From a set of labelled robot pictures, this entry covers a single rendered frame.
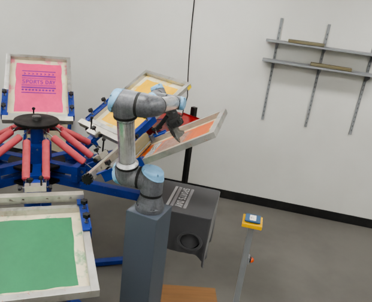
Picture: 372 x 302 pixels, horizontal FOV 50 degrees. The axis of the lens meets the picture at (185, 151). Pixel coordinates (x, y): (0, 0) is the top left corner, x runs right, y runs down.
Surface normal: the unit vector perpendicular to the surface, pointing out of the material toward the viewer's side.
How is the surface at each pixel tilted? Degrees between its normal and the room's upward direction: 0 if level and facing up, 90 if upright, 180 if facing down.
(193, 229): 91
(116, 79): 90
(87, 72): 90
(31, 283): 0
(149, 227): 90
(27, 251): 0
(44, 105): 32
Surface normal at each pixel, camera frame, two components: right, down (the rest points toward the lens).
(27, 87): 0.26, -0.59
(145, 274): -0.40, 0.29
